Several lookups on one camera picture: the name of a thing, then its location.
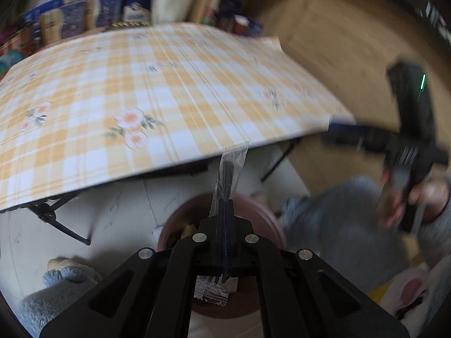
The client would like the black plastic spoon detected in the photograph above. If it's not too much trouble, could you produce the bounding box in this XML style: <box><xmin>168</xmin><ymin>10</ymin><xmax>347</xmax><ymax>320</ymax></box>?
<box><xmin>193</xmin><ymin>140</ymin><xmax>251</xmax><ymax>305</ymax></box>

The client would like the copper teal planter tin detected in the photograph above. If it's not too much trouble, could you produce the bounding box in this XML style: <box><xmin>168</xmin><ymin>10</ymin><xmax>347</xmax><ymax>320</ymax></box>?
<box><xmin>0</xmin><ymin>30</ymin><xmax>34</xmax><ymax>78</ymax></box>

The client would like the blue gold gift box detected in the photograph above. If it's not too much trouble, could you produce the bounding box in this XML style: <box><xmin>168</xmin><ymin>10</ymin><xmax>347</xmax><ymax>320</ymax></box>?
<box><xmin>83</xmin><ymin>0</ymin><xmax>124</xmax><ymax>30</ymax></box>
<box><xmin>39</xmin><ymin>5</ymin><xmax>89</xmax><ymax>45</ymax></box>

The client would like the red paper cup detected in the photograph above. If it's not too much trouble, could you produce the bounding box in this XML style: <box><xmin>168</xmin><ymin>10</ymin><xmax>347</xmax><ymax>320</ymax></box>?
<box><xmin>233</xmin><ymin>14</ymin><xmax>249</xmax><ymax>36</ymax></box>

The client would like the dark counter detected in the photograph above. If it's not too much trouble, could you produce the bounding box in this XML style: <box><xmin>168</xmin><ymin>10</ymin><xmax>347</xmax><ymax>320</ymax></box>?
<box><xmin>352</xmin><ymin>0</ymin><xmax>451</xmax><ymax>39</ymax></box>

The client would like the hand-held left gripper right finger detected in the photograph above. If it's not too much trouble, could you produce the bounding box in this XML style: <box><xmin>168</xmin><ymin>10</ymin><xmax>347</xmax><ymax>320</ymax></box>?
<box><xmin>226</xmin><ymin>200</ymin><xmax>411</xmax><ymax>338</ymax></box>

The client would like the person's right forearm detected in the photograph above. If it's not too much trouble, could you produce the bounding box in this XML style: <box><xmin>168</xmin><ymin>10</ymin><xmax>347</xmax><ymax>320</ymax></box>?
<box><xmin>419</xmin><ymin>204</ymin><xmax>451</xmax><ymax>272</ymax></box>

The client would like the grey fuzzy slipper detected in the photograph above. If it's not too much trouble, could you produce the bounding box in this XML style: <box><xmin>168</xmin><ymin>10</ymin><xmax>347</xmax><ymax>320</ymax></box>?
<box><xmin>17</xmin><ymin>259</ymin><xmax>106</xmax><ymax>337</ymax></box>

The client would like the person's grey trouser leg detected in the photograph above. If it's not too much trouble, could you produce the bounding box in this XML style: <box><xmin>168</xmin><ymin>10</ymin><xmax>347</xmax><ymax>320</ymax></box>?
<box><xmin>282</xmin><ymin>178</ymin><xmax>409</xmax><ymax>289</ymax></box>

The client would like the white printed slipper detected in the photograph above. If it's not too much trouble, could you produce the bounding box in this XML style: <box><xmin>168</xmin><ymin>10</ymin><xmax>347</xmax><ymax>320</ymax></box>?
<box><xmin>368</xmin><ymin>261</ymin><xmax>451</xmax><ymax>324</ymax></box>

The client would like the black folding table frame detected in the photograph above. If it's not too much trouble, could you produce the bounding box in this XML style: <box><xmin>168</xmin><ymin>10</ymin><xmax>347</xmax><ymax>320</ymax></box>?
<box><xmin>26</xmin><ymin>137</ymin><xmax>302</xmax><ymax>246</ymax></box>

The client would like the brown trash bin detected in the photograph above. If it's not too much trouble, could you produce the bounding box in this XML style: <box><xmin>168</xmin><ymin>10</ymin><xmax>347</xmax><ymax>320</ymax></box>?
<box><xmin>157</xmin><ymin>193</ymin><xmax>287</xmax><ymax>321</ymax></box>

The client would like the person's right hand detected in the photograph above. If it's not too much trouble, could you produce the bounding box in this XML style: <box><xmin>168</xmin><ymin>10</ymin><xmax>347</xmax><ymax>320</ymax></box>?
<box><xmin>382</xmin><ymin>169</ymin><xmax>451</xmax><ymax>229</ymax></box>

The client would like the white angular vase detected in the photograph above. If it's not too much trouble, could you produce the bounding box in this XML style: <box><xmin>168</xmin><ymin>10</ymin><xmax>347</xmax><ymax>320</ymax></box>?
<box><xmin>151</xmin><ymin>0</ymin><xmax>196</xmax><ymax>25</ymax></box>

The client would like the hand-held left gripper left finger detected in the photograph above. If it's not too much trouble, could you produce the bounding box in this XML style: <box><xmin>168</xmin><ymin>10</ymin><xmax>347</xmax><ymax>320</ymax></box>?
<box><xmin>39</xmin><ymin>199</ymin><xmax>226</xmax><ymax>338</ymax></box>

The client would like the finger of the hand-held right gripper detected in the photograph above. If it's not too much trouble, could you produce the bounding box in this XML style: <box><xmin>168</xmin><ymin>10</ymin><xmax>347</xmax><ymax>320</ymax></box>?
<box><xmin>324</xmin><ymin>118</ymin><xmax>363</xmax><ymax>146</ymax></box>

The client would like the flat dark blue box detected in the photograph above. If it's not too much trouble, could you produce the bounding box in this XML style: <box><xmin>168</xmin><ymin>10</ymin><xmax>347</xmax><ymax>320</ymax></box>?
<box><xmin>23</xmin><ymin>0</ymin><xmax>66</xmax><ymax>22</ymax></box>

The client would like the gold tray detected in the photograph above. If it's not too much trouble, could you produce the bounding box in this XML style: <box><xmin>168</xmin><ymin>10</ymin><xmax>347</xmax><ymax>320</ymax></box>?
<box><xmin>106</xmin><ymin>20</ymin><xmax>152</xmax><ymax>30</ymax></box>

